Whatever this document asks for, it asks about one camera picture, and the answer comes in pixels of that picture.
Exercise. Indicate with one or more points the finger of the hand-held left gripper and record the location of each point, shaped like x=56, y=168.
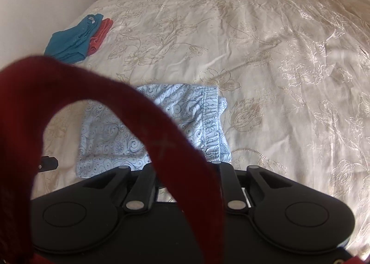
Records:
x=49, y=163

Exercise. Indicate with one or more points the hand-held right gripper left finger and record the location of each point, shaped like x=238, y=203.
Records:
x=141, y=186

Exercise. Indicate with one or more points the light blue patterned pants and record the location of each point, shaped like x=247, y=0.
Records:
x=199, y=113

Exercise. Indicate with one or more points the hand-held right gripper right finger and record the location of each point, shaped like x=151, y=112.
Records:
x=231, y=183

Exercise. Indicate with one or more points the coral folded garment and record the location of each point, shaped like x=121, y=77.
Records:
x=99, y=35

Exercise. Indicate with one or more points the cream embroidered bedspread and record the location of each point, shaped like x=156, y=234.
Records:
x=231, y=35

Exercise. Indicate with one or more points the teal folded garment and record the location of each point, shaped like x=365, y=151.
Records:
x=72, y=38

